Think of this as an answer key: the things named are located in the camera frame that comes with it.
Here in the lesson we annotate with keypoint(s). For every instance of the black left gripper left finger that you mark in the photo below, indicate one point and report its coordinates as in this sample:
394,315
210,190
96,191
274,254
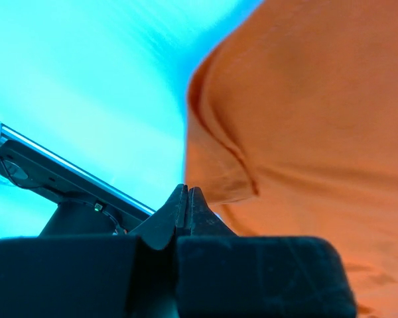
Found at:
94,275

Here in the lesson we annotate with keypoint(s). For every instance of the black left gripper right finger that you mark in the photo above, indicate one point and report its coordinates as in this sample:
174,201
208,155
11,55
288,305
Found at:
224,275

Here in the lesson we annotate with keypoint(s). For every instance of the orange t shirt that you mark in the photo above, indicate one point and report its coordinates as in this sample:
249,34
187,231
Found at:
293,130

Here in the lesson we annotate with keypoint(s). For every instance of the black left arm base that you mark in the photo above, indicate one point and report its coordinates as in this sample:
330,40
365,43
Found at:
83,206

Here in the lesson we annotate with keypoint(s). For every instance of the aluminium table edge rail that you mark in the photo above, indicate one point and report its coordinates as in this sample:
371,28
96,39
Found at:
73,165

